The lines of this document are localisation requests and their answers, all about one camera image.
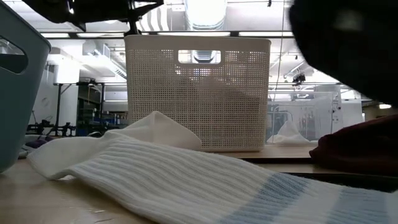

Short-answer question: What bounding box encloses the maroon garment with straps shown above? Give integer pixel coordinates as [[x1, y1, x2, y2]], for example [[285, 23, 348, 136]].
[[308, 113, 398, 177]]

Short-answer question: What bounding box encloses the silver ceiling duct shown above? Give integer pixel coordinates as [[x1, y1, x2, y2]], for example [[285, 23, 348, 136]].
[[183, 0, 228, 31]]

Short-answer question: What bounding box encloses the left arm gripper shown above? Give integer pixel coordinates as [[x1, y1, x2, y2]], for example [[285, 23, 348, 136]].
[[73, 0, 165, 35]]

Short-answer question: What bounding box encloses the gray sock with purple toe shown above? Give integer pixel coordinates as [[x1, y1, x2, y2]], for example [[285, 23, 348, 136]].
[[17, 134, 57, 159]]

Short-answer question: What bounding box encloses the plain white cloth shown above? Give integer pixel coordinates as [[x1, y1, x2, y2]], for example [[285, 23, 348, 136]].
[[266, 119, 318, 146]]

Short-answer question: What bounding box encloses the teal plastic bin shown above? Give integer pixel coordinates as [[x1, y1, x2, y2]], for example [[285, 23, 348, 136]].
[[0, 0, 52, 174]]

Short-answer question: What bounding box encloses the white perforated plastic basket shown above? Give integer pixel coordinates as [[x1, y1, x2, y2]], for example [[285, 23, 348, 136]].
[[124, 34, 272, 153]]

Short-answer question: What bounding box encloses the black horizontal frame bar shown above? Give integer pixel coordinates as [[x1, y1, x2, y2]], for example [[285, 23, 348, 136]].
[[39, 29, 295, 39]]

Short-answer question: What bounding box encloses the black ceiling-hung device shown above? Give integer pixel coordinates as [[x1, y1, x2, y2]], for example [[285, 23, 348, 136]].
[[291, 72, 308, 86]]

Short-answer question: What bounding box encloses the black background table stand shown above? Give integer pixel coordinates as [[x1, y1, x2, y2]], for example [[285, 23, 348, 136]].
[[53, 81, 107, 137]]

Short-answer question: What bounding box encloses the white sock with blue stripes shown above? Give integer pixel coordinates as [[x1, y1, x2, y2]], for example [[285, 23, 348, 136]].
[[26, 110, 398, 224]]

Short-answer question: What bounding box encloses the black background equipment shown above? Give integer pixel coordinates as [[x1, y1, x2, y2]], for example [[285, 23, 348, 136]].
[[26, 119, 77, 138]]

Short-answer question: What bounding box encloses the clear plastic bin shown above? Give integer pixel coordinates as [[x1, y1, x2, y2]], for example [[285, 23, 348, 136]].
[[266, 91, 343, 146]]

